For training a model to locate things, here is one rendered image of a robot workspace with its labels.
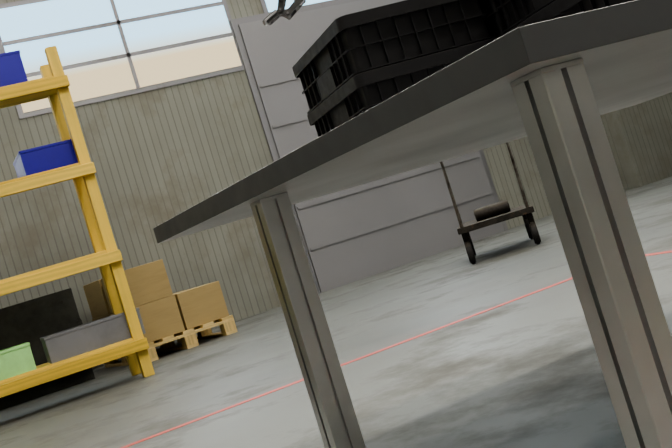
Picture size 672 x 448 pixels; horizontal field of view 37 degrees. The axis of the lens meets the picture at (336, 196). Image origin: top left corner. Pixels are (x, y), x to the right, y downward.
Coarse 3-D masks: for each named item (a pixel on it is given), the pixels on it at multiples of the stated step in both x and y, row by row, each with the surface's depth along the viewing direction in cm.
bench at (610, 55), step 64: (640, 0) 107; (512, 64) 102; (576, 64) 109; (640, 64) 146; (384, 128) 129; (448, 128) 156; (512, 128) 219; (576, 128) 107; (256, 192) 176; (320, 192) 240; (576, 192) 107; (576, 256) 109; (640, 256) 108; (320, 320) 191; (640, 320) 107; (320, 384) 189; (640, 384) 105
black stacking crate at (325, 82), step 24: (384, 24) 183; (408, 24) 185; (432, 24) 185; (456, 24) 187; (480, 24) 189; (336, 48) 188; (360, 48) 182; (384, 48) 182; (408, 48) 184; (432, 48) 185; (312, 72) 208; (336, 72) 191; (360, 72) 181; (312, 96) 211
